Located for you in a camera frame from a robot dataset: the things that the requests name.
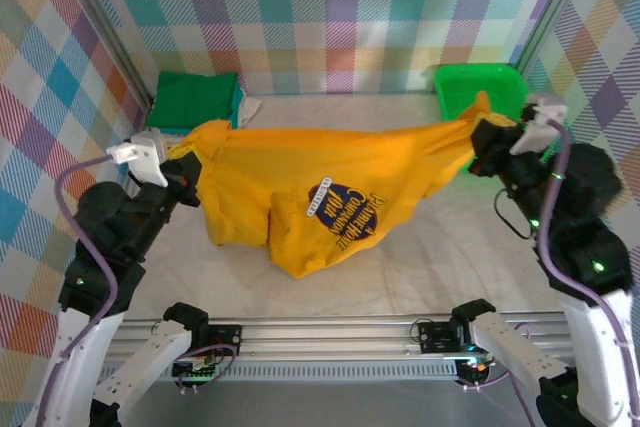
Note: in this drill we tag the green folded t-shirt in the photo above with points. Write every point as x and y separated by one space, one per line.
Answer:
195 99

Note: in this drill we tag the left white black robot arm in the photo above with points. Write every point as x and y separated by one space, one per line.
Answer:
75 347

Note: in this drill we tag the white folded t-shirt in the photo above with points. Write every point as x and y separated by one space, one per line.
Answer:
250 109

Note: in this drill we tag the teal folded t-shirt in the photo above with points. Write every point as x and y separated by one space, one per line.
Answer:
237 107

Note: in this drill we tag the green plastic basket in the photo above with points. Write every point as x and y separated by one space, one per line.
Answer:
475 84

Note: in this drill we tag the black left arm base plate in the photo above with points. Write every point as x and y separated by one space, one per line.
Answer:
225 339

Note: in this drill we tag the aluminium corner post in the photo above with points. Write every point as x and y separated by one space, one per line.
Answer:
552 7
105 27

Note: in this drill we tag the yellow printed t-shirt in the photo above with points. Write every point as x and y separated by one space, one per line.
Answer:
300 162

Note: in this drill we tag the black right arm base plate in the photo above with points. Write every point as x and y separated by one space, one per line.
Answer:
437 337

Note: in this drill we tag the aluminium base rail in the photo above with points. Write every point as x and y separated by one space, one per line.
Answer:
325 337

